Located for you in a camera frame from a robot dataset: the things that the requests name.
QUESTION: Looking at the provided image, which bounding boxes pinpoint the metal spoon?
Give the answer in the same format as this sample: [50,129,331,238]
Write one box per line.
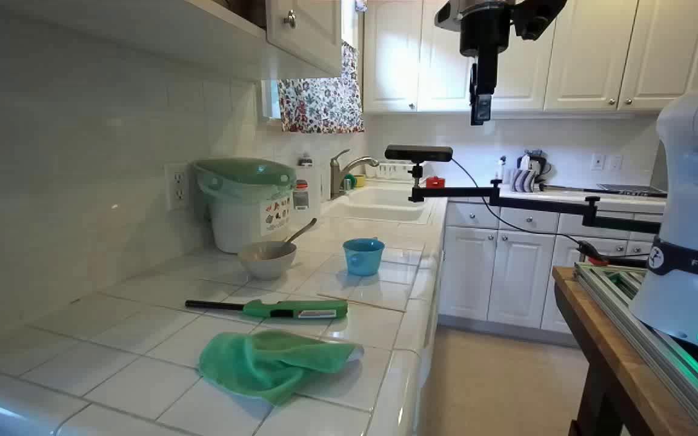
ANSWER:
[275,218,317,249]

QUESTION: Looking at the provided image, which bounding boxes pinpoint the kitchen faucet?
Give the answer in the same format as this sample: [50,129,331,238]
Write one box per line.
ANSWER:
[331,148,380,199]

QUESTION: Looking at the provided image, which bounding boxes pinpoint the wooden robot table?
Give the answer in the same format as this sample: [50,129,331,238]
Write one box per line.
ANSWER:
[554,267,698,436]

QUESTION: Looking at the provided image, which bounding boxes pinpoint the white rice cooker green lid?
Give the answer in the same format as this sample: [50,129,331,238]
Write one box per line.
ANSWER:
[193,157,297,253]

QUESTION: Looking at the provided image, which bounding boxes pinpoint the aluminium frame rails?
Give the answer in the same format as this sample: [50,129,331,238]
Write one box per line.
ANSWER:
[575,262,698,426]

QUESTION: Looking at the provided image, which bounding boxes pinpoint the white sink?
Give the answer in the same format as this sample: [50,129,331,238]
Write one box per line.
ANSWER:
[343,186,425,220]

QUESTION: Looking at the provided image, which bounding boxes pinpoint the green towel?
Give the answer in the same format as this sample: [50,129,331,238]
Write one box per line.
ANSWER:
[197,329,365,404]

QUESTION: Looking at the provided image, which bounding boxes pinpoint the beige bowl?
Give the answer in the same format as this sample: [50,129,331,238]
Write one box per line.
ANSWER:
[239,243,297,280]

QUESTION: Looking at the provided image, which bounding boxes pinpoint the blue plastic measuring cup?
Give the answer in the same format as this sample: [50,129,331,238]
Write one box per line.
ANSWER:
[344,238,385,277]

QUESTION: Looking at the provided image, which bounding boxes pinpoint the black camera on boom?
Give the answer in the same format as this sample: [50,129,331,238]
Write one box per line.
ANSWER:
[385,145,453,163]

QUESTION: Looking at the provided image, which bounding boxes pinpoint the orange black clamp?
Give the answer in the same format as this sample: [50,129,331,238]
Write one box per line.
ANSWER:
[575,239,648,267]

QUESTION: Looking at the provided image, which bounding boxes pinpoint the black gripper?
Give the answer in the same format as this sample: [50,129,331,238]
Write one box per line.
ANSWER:
[434,0,567,125]

